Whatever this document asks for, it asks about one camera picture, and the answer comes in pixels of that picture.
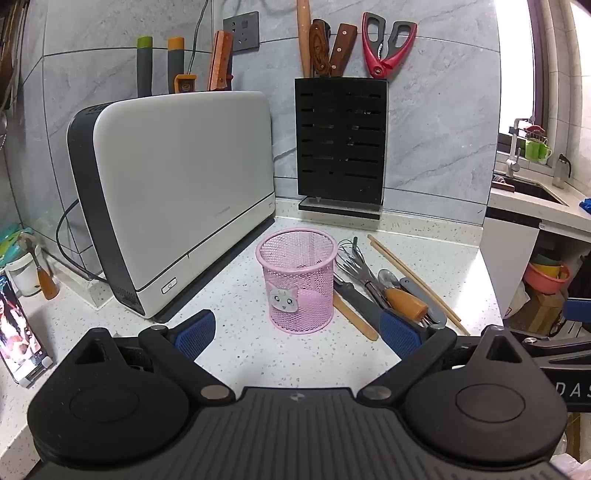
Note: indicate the kitchen sink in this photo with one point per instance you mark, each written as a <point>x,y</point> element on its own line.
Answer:
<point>531,187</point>

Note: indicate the pink mesh utensil holder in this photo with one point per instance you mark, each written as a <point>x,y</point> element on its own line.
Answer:
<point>295,281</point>

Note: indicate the black bag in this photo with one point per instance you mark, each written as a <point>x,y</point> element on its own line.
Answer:
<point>581,279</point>

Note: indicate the wooden rolling pin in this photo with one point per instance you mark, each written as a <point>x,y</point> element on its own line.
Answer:
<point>304,39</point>

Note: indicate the wooden spatula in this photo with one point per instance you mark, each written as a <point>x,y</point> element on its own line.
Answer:
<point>355,318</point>

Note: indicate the red kitchen scissors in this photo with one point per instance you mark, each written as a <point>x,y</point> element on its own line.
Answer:
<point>388,44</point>

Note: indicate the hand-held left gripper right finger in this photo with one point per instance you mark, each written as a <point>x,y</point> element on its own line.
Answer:
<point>398,333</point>

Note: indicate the black slotted knife block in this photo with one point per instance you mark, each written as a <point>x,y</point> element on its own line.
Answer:
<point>340,147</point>

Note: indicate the green mugs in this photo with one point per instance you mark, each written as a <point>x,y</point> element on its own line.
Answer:
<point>536,150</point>

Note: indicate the metal whisk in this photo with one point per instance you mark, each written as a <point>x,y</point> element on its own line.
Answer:
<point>355,265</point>

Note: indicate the orange tipped grey knife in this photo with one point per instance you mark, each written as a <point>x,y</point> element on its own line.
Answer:
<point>175,60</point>

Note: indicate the grey peeler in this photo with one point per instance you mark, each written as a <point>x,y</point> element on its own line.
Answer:
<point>358,297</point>

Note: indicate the blue cloth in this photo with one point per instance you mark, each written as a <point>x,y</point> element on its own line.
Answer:
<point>586,204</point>

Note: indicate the grey wall socket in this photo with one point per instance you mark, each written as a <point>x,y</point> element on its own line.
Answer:
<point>241,32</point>

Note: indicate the white countertop sterilizer appliance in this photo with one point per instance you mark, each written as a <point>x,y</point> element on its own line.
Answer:
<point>180,184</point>

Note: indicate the smartphone on stand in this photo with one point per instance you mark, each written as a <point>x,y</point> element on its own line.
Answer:
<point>18,332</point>

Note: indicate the wooden chopstick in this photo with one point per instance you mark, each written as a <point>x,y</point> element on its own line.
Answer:
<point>434,300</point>
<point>415,277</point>

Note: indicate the cardboard box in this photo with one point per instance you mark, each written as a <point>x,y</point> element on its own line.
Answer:
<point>542,311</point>

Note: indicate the metal spoon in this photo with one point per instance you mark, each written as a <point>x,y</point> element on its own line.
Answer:
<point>387,278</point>

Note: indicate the teal packet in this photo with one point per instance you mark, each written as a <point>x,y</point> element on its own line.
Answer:
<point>11,244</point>

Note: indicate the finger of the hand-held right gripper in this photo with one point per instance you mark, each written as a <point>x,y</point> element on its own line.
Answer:
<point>554,348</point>
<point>579,310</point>

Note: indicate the metal faucet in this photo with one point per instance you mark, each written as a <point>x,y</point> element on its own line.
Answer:
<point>513,147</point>

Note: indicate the small orange tool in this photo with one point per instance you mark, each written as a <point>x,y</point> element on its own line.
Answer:
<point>184,83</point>

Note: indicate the pink plastic basin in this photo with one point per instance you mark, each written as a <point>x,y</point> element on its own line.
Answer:
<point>545,279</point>

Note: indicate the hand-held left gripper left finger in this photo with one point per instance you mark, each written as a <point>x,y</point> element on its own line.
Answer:
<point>195,330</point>

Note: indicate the white cup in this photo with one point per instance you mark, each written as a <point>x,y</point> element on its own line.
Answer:
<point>23,277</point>

